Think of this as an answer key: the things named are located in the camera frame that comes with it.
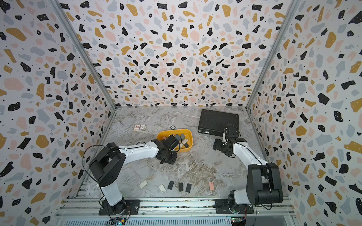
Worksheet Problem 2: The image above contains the white eraser bottom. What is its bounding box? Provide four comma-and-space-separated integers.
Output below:
159, 185, 166, 193

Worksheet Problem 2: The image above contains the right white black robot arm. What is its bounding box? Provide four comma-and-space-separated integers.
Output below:
213, 124, 284, 213

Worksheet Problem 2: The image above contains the small card box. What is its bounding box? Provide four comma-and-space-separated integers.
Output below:
133, 124, 147, 132

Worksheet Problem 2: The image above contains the pink eraser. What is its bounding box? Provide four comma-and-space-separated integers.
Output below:
209, 182, 215, 191

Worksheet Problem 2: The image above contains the yellow plastic storage box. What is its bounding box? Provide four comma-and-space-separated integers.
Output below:
156, 129, 193, 153

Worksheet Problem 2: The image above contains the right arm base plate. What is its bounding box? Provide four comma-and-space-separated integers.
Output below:
215, 199, 254, 214

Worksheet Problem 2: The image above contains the black hard case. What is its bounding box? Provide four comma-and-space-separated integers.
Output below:
198, 109, 239, 138

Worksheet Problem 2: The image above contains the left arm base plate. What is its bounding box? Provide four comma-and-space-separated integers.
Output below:
99, 200, 140, 216

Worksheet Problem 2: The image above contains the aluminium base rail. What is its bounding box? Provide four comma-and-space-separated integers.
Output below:
55, 197, 299, 226

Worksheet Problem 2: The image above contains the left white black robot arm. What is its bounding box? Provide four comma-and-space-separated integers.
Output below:
89, 135, 181, 216

